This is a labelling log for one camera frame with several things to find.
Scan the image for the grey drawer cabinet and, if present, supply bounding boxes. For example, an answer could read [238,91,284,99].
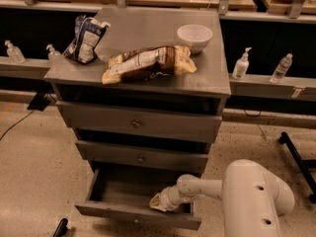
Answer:
[45,7,230,156]

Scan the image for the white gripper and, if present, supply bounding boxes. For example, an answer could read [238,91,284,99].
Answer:
[149,186,184,212]

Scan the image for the white bowl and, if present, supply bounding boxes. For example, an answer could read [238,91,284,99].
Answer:
[177,24,213,54]

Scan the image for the clear pump bottle far left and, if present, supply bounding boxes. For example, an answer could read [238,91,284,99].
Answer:
[5,40,26,63]

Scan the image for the white pump bottle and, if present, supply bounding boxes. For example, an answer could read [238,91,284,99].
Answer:
[232,47,251,79]

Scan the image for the black floor cable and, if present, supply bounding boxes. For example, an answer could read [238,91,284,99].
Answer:
[0,110,35,140]

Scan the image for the blue white snack bag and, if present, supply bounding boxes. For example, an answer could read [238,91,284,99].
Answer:
[63,15,111,64]

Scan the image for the black object bottom edge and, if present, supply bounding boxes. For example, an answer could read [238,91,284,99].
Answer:
[52,218,68,237]

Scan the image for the black stand leg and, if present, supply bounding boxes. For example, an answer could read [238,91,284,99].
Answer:
[278,132,316,203]

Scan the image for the yellow brown chip bag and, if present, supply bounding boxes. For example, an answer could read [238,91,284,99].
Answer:
[102,45,197,85]

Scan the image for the grey middle drawer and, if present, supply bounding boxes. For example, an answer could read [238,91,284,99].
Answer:
[76,140,208,174]

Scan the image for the grey drawer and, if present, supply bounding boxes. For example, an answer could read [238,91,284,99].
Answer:
[75,163,201,230]
[57,101,221,143]
[76,140,208,174]

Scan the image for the grey top drawer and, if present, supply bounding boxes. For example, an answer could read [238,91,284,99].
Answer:
[57,101,221,143]

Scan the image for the clear pump bottle near cabinet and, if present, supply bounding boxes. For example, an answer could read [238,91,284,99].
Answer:
[46,44,61,64]

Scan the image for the grey shelf rail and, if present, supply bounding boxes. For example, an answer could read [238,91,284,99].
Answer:
[0,56,316,102]

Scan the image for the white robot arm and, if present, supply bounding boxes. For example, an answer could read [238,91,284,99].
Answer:
[149,159,295,237]

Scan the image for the black floor box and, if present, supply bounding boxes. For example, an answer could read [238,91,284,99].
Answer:
[28,93,50,112]

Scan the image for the clear water bottle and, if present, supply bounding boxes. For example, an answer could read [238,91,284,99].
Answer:
[270,53,292,83]

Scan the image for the grey bottom drawer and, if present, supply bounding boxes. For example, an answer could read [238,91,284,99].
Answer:
[75,163,201,230]

